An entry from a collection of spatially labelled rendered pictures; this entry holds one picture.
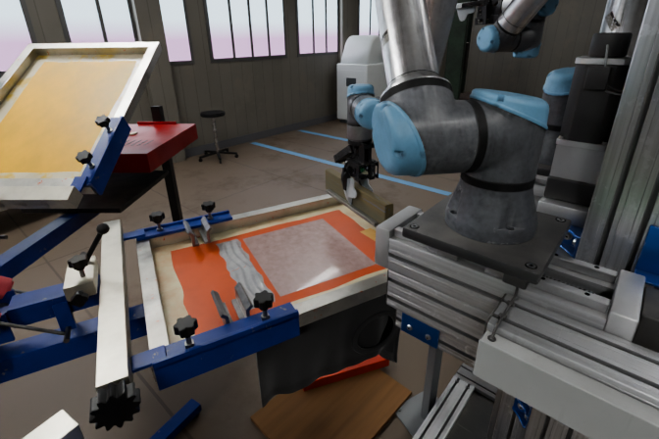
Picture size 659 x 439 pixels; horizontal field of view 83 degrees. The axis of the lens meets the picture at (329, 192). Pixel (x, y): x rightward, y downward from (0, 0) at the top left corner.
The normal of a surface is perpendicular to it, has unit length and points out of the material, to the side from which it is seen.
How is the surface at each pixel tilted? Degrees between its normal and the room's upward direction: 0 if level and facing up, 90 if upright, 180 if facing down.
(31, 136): 32
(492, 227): 72
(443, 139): 78
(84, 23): 90
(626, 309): 0
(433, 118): 53
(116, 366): 0
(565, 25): 90
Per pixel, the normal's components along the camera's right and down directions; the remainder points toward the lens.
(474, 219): -0.65, 0.00
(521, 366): -0.65, 0.30
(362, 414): -0.01, -0.92
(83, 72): -0.03, -0.58
